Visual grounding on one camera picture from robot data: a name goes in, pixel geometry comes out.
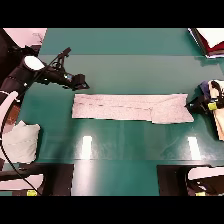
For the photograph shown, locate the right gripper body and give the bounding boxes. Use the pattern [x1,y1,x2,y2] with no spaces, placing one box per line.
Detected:
[184,96,211,115]

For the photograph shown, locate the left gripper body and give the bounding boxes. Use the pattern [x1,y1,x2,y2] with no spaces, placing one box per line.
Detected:
[70,73,91,91]

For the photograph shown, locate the pale pink shirt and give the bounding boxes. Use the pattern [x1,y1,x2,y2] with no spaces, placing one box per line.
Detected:
[71,93,195,125]

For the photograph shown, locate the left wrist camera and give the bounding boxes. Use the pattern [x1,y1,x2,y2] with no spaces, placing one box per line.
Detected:
[49,46,73,73]

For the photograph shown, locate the black cable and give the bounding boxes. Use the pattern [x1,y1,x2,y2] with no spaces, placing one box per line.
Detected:
[0,78,44,197]

